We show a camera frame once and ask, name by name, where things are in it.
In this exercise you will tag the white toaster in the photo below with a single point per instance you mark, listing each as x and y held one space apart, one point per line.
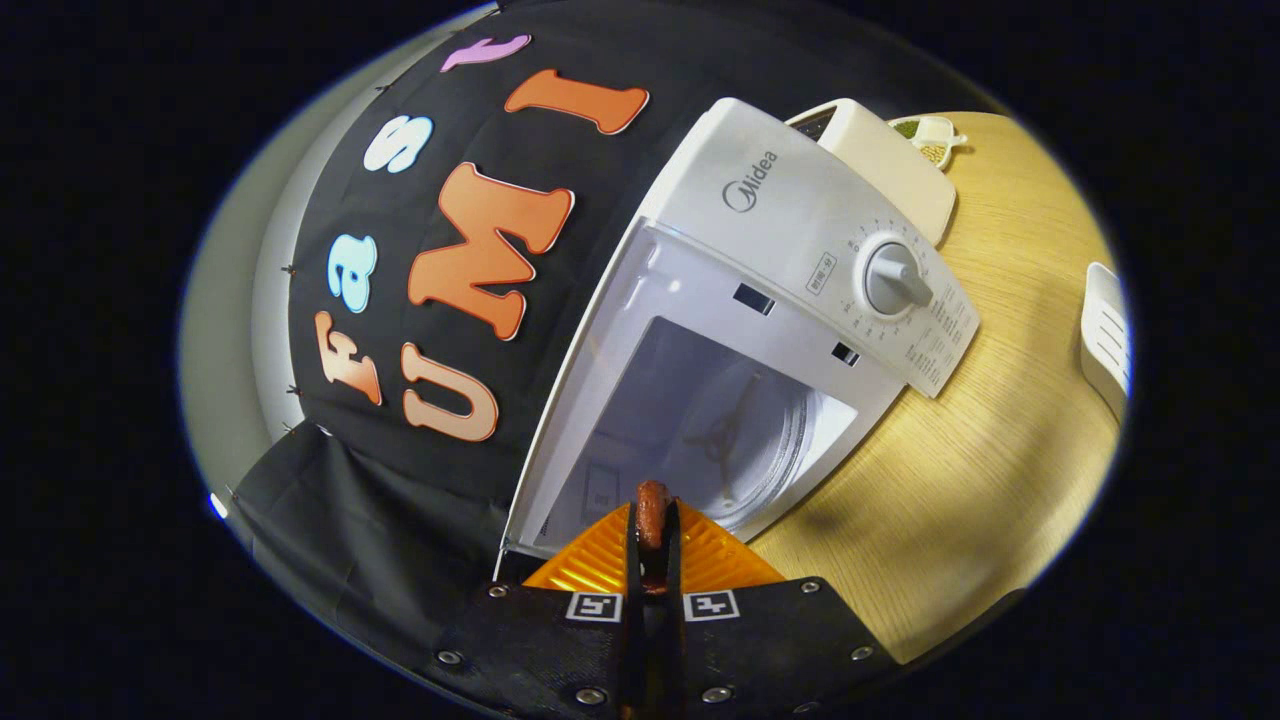
890 170

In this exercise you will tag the brown sausage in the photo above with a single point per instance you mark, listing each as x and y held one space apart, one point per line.
652 515

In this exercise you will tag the small divided condiment dish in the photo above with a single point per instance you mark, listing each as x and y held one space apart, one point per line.
935 140

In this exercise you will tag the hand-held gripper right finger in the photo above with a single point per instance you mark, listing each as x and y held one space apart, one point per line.
674 570

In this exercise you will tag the white microwave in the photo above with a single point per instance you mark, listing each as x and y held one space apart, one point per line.
800 230

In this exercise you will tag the black backdrop cloth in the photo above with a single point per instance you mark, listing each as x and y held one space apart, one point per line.
400 480

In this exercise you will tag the white rectangular dish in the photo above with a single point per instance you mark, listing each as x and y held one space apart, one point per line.
1105 340

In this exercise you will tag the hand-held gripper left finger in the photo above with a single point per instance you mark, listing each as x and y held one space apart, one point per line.
632 570

